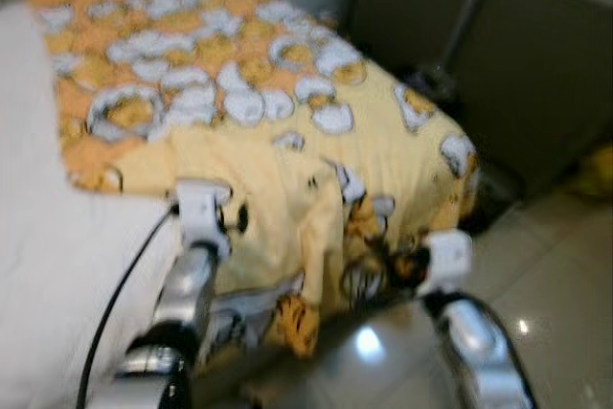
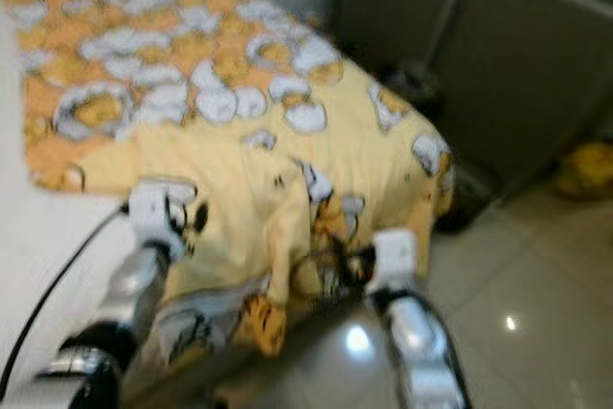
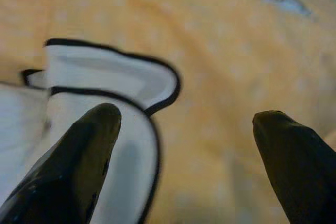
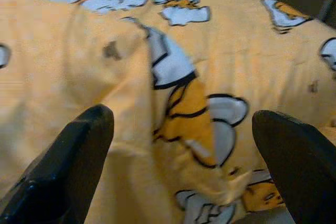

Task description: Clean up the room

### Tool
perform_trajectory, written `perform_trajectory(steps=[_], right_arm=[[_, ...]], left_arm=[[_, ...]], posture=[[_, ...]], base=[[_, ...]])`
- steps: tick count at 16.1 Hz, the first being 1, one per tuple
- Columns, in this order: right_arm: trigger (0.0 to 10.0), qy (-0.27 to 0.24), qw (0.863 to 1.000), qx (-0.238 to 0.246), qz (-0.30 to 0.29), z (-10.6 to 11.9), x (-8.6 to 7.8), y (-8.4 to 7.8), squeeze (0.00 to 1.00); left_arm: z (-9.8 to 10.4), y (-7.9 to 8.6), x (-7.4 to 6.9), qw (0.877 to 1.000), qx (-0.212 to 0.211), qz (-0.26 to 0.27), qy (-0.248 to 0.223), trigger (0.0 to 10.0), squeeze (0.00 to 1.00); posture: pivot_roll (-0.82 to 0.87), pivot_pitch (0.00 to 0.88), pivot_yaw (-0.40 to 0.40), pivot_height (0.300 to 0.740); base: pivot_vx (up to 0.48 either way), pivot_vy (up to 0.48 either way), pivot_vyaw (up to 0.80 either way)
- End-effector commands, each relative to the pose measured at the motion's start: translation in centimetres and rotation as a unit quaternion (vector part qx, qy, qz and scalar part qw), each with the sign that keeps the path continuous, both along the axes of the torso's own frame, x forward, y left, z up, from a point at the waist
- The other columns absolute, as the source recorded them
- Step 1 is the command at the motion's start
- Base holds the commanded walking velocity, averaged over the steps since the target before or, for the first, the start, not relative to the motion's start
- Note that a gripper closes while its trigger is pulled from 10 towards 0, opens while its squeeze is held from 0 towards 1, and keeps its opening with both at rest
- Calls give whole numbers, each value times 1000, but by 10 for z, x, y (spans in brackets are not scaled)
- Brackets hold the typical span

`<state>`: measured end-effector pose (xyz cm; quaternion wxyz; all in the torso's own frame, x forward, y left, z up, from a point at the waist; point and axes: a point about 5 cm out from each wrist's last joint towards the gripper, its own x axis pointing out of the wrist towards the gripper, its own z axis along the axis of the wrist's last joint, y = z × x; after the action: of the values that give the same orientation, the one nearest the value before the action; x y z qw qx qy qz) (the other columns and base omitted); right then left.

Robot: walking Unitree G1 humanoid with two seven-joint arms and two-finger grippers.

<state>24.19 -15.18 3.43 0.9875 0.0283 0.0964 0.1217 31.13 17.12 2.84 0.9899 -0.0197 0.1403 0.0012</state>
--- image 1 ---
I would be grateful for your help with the yellow cartoon cat blanket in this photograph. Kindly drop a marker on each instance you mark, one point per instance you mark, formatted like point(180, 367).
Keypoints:
point(287, 179)

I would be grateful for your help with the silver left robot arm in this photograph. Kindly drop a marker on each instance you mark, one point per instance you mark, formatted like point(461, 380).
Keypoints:
point(182, 294)

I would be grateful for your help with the small black round object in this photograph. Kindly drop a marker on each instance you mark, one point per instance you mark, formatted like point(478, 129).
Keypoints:
point(426, 81)

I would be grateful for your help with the yellow floor object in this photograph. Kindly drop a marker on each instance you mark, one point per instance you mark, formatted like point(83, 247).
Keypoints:
point(599, 174)

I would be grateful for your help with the dark glass sliding door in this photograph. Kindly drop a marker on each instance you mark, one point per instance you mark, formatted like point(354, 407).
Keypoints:
point(536, 74)

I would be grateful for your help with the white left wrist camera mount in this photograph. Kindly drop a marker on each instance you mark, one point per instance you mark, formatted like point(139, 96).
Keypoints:
point(203, 208)

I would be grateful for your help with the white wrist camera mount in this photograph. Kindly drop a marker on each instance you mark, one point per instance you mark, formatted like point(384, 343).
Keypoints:
point(448, 256)
point(203, 208)

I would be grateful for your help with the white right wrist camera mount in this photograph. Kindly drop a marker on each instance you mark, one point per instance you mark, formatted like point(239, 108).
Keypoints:
point(448, 256)

